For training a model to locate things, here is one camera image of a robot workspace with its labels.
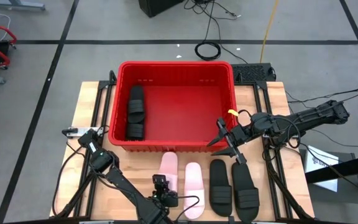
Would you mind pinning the black slide sandal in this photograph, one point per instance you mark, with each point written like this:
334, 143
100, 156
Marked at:
220, 186
136, 105
245, 193
135, 132

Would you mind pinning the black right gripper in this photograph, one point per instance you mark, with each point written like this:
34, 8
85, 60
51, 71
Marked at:
238, 135

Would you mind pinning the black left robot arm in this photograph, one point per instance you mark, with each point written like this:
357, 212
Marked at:
126, 186

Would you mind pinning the white printed paper sheet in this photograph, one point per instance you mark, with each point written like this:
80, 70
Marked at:
314, 163

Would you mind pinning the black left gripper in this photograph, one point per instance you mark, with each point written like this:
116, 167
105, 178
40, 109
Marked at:
166, 197

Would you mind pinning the large black box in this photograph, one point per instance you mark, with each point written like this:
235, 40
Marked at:
157, 6

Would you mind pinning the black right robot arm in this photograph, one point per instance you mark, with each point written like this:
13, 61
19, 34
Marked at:
309, 119

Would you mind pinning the black stand beam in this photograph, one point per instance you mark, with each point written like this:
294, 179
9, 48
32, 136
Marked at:
346, 168

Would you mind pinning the pale pink slide sandal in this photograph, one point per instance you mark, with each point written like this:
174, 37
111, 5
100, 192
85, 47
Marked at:
194, 186
168, 165

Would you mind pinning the red plastic bin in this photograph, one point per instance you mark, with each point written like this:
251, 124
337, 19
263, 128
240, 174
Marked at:
182, 115

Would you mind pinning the black frame rail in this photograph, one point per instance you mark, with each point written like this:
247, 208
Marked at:
120, 222

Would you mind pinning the grey metal foot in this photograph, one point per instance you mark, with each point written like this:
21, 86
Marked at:
20, 5

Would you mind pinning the grey platform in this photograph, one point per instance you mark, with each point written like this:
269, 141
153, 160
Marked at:
350, 196

